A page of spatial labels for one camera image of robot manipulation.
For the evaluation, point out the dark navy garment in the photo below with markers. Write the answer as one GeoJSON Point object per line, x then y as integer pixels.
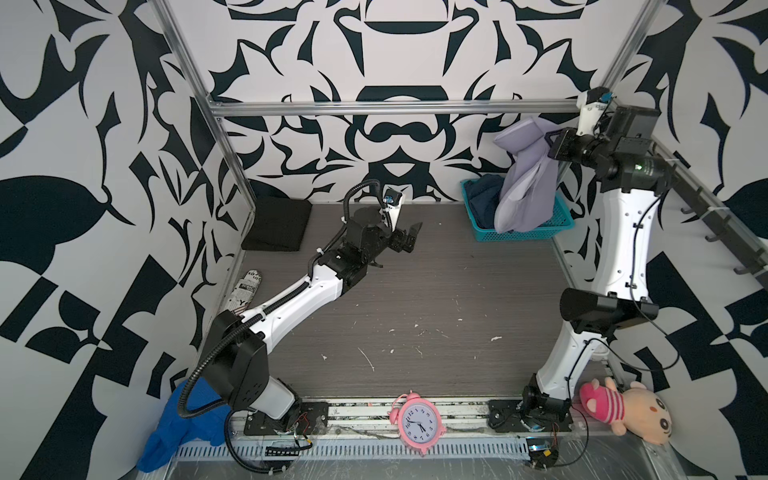
{"type": "Point", "coordinates": [483, 199]}

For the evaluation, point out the purple grey skirt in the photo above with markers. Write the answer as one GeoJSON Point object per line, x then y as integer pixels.
{"type": "Point", "coordinates": [527, 196]}

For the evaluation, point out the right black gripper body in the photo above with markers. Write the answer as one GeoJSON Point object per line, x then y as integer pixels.
{"type": "Point", "coordinates": [586, 151]}

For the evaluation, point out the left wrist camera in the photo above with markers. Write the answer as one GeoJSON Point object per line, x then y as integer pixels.
{"type": "Point", "coordinates": [392, 199]}

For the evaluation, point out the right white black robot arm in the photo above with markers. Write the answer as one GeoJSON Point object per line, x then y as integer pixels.
{"type": "Point", "coordinates": [617, 298]}

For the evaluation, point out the pink plush pig toy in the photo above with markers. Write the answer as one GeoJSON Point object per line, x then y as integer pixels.
{"type": "Point", "coordinates": [636, 410]}

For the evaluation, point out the pink alarm clock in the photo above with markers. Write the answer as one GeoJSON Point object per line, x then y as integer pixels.
{"type": "Point", "coordinates": [418, 421]}

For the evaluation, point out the small green circuit board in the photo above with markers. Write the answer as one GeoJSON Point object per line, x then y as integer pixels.
{"type": "Point", "coordinates": [543, 453]}

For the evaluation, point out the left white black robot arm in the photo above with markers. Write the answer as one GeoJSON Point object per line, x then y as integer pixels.
{"type": "Point", "coordinates": [233, 370]}

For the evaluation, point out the black skirt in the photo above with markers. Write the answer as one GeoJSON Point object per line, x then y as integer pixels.
{"type": "Point", "coordinates": [279, 225]}

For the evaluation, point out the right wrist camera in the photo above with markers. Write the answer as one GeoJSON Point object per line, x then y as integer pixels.
{"type": "Point", "coordinates": [592, 105]}

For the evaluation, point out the teal plastic basket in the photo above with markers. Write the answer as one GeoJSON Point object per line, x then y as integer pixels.
{"type": "Point", "coordinates": [561, 220]}

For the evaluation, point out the blue cloth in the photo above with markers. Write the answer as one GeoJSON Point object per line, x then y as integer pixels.
{"type": "Point", "coordinates": [173, 431]}

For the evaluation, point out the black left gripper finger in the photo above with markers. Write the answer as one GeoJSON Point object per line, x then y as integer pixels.
{"type": "Point", "coordinates": [408, 241]}
{"type": "Point", "coordinates": [414, 230]}

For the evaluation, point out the white slotted cable duct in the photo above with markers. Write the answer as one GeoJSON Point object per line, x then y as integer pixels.
{"type": "Point", "coordinates": [327, 449]}

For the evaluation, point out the black wall hook rack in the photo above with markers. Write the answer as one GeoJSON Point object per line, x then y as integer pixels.
{"type": "Point", "coordinates": [725, 227]}

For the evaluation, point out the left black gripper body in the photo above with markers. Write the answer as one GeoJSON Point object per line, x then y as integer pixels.
{"type": "Point", "coordinates": [382, 237]}

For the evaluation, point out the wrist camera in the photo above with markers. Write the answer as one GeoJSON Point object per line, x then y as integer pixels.
{"type": "Point", "coordinates": [592, 105]}
{"type": "Point", "coordinates": [392, 199]}

